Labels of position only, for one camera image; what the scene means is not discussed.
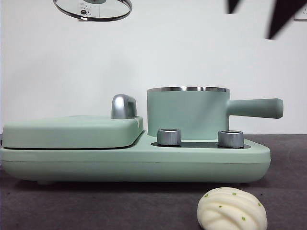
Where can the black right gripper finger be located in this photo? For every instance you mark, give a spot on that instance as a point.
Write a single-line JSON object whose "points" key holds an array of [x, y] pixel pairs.
{"points": [[232, 4], [280, 14]]}

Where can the glass pot lid green knob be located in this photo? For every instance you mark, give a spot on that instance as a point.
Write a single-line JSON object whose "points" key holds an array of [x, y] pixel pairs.
{"points": [[112, 9]]}

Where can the pleated white bun green specks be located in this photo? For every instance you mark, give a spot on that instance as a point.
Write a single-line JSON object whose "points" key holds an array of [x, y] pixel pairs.
{"points": [[230, 210]]}

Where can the mint green steamer pot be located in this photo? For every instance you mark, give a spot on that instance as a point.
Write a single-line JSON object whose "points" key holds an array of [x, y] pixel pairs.
{"points": [[187, 112]]}

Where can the silver control knob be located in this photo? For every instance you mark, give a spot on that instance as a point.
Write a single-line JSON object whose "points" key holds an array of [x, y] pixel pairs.
{"points": [[230, 139], [169, 137]]}

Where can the black glossy control panel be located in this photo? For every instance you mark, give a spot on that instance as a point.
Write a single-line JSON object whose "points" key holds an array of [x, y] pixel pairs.
{"points": [[201, 145]]}

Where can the mint green breakfast machine base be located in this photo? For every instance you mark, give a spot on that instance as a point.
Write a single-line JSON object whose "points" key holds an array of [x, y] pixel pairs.
{"points": [[144, 165]]}

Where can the mint green grill lid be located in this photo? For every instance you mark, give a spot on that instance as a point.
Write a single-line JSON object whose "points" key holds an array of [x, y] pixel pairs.
{"points": [[72, 131]]}

